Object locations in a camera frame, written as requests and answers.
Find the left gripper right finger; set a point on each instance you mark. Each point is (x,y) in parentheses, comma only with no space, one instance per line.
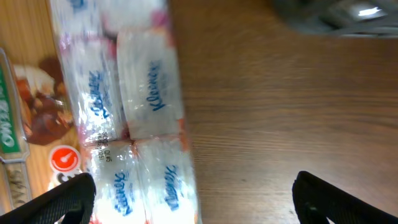
(317,201)

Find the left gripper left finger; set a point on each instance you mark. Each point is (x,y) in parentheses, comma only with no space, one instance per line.
(71,202)

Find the San Remo spaghetti pack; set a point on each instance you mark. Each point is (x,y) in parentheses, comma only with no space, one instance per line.
(39,142)

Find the Kleenex tissue multipack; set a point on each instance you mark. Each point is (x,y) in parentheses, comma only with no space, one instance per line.
(120,68)

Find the grey plastic shopping basket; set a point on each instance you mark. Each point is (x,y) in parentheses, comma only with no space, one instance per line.
(342,18)

